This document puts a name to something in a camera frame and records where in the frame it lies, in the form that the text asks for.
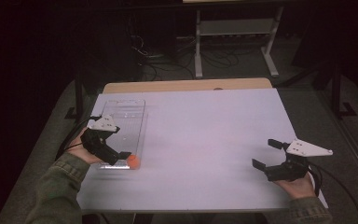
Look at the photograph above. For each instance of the clear plastic tray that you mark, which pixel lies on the clear plastic tray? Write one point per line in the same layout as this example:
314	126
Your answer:
130	124

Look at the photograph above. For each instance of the white metal table frame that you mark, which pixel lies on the white metal table frame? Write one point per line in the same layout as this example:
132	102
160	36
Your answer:
198	59

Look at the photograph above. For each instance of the black metal stand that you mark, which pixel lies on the black metal stand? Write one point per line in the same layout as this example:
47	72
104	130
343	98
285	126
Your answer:
336	93
79	99

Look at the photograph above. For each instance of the person's left hand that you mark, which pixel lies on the person's left hand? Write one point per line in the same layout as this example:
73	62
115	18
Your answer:
82	154

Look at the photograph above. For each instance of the orange ball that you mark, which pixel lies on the orange ball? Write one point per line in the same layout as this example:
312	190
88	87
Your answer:
133	162

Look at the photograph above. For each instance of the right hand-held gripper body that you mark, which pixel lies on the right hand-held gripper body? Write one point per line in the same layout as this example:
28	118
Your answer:
287	172

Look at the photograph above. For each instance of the person's right hand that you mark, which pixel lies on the person's right hand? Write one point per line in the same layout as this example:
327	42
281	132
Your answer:
298	188

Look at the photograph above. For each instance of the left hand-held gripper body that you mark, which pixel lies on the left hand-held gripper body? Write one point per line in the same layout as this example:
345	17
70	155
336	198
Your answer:
101	149

